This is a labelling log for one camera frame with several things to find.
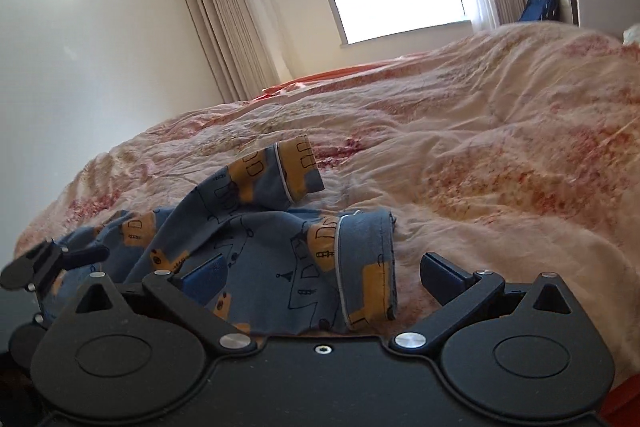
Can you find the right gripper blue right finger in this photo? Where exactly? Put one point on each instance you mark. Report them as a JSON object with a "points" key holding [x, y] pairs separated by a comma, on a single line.
{"points": [[443, 279]]}

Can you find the blue patterned children's pants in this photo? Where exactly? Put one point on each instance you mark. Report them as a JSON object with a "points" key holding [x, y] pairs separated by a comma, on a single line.
{"points": [[291, 269]]}

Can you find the beige left curtain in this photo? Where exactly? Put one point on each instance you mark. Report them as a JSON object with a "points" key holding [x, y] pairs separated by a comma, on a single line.
{"points": [[242, 44]]}

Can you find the white pillow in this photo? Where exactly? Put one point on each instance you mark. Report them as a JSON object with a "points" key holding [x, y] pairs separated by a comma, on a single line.
{"points": [[631, 36]]}

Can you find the blue backpack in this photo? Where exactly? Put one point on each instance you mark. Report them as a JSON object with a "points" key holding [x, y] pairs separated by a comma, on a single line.
{"points": [[540, 10]]}

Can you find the pink floral duvet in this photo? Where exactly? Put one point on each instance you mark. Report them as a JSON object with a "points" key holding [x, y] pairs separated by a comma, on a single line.
{"points": [[515, 150]]}

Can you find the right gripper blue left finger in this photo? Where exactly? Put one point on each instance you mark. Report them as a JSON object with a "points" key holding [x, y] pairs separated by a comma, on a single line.
{"points": [[201, 278]]}

